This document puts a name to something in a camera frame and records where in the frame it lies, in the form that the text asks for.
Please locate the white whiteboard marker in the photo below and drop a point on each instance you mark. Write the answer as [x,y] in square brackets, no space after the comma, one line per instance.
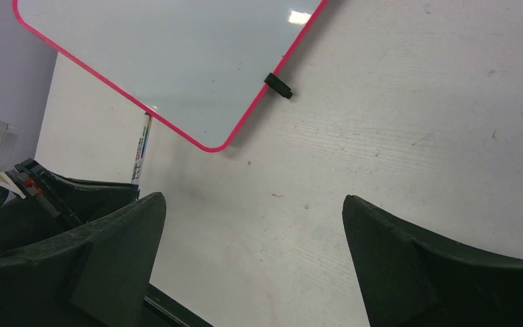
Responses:
[140,153]

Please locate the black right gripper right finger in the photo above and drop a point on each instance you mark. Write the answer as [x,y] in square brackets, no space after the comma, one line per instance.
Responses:
[411,276]

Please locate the black clip near corner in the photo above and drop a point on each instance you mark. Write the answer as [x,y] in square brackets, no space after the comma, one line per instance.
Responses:
[278,86]

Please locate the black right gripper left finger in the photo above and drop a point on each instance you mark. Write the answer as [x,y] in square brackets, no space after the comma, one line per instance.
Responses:
[94,275]

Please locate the black table front rail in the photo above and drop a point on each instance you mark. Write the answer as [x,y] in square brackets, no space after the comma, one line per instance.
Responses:
[161,310]

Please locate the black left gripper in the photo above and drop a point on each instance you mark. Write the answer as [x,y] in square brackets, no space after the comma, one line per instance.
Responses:
[58,217]

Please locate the pink framed whiteboard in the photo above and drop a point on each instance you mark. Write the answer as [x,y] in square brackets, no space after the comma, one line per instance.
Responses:
[197,66]

